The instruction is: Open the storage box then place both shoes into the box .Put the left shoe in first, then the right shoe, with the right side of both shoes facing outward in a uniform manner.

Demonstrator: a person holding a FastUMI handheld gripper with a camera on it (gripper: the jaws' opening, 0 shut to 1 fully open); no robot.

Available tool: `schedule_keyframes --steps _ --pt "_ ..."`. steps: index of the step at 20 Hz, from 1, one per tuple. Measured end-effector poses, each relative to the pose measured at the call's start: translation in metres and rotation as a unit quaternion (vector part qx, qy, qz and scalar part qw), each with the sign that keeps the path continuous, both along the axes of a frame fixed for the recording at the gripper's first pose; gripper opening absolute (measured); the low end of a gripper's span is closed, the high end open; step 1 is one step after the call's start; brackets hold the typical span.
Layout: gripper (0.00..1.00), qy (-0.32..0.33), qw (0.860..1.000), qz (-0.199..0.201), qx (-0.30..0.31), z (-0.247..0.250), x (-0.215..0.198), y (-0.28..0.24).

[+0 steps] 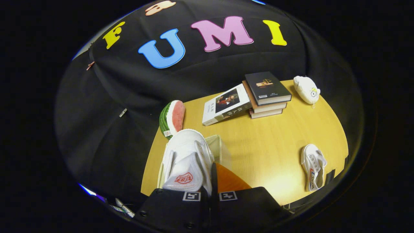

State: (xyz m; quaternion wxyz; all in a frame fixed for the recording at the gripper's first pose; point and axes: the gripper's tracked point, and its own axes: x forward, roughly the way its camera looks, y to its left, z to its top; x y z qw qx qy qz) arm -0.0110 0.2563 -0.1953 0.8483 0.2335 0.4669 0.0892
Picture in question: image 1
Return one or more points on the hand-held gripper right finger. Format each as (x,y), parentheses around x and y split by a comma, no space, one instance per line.
(213,183)

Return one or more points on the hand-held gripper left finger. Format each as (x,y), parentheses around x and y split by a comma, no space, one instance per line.
(168,210)

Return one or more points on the beige fabric storage box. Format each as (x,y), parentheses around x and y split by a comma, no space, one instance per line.
(220,149)

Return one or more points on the white canvas shoe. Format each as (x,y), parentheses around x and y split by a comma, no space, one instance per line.
(184,152)
(312,165)

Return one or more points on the watermelon slice plush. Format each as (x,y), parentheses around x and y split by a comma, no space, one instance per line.
(173,118)

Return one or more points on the white portrait cover book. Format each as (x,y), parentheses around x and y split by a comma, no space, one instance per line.
(226,103)

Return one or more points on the laptop screen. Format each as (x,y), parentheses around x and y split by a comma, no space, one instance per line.
(87,191)

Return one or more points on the thin brown book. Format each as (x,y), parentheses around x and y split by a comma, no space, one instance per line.
(265,114)

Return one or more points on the black cover book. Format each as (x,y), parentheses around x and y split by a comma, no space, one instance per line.
(266,85)

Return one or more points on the white plush toy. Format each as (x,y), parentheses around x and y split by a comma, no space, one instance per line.
(305,89)

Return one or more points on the pink clothespin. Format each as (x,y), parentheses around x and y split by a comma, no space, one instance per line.
(90,65)

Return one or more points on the black table edge bracket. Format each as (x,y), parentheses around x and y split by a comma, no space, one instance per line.
(330,176)

